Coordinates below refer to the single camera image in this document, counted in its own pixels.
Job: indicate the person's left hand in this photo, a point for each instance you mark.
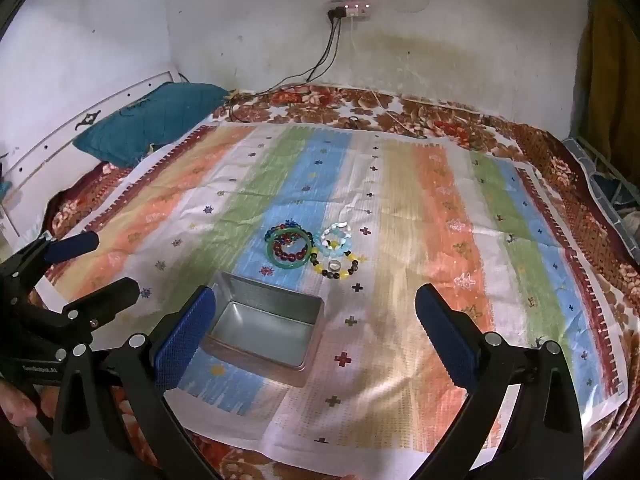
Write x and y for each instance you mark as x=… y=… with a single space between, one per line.
x=17 y=405

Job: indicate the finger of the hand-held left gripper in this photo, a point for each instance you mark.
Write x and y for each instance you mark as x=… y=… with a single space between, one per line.
x=70 y=248
x=107 y=296

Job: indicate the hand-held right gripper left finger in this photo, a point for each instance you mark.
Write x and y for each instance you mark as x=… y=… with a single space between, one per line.
x=184 y=342

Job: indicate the pink power strip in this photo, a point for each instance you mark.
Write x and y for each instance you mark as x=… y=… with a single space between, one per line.
x=356 y=10

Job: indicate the teal pillow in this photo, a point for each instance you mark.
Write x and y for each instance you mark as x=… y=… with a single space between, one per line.
x=145 y=120

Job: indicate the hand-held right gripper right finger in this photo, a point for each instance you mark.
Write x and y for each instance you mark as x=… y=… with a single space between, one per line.
x=445 y=342

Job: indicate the rectangular metal tin box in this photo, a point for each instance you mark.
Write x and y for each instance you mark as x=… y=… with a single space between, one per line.
x=265 y=327

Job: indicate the colourful striped tablecloth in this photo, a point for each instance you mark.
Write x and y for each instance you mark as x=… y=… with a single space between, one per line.
x=350 y=105

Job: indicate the green bangle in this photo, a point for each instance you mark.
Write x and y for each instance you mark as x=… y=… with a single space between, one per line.
x=270 y=254

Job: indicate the yellow hanging cloth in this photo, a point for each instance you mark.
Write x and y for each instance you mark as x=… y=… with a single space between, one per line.
x=612 y=85

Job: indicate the white headboard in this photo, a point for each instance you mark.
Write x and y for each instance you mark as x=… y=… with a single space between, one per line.
x=50 y=135

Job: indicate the striped pastel cloth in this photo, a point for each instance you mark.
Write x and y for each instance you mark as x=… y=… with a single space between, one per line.
x=400 y=210

